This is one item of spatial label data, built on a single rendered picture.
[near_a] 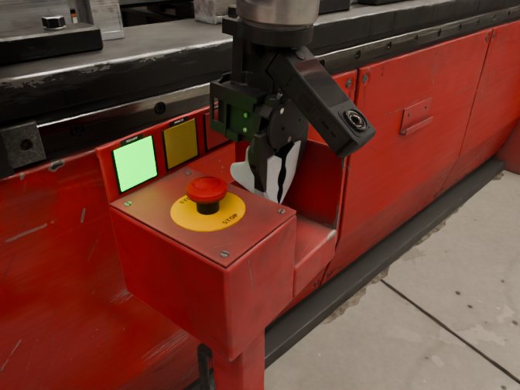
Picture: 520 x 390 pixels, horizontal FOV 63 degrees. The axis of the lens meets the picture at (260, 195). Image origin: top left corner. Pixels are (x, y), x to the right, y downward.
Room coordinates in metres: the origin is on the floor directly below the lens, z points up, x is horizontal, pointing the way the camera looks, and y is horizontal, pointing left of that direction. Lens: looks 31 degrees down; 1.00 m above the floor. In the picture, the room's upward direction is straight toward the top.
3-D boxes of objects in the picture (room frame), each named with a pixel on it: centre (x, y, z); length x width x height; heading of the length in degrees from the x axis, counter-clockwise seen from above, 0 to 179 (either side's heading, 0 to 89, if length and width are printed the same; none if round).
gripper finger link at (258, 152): (0.40, -0.01, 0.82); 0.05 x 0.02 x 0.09; 142
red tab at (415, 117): (1.13, -0.44, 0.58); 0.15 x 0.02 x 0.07; 134
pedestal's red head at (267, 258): (0.39, 0.03, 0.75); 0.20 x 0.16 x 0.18; 142
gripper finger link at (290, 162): (0.44, -0.01, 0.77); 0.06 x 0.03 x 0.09; 52
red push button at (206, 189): (0.34, 0.05, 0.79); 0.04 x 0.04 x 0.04
